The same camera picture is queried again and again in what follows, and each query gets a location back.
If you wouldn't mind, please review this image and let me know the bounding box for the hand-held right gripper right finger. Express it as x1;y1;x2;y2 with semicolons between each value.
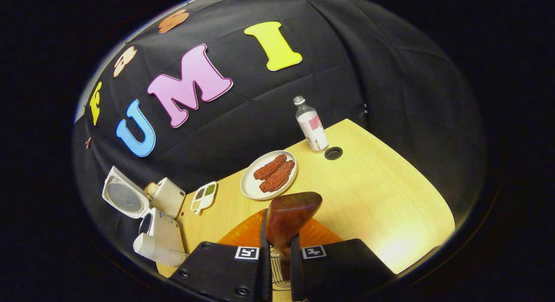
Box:
289;216;397;302

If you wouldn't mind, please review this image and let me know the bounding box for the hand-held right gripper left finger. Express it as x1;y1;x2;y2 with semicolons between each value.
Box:
169;209;273;302

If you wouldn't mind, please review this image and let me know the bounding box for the white rice cooker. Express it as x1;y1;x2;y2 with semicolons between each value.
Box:
101;165;189;268

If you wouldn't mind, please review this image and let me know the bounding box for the white round plate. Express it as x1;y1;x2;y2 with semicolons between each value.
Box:
240;150;298;201

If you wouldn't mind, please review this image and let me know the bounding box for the white divided bean dish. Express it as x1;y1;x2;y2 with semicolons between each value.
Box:
190;181;217;216

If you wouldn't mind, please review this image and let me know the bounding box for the red meat slice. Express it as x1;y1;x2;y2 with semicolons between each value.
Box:
253;154;287;180
259;160;295;193

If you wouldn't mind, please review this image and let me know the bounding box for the white toaster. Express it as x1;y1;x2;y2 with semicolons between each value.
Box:
144;177;186;219

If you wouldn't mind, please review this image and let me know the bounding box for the clear bottle with pink label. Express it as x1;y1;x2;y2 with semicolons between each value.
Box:
293;95;329;153

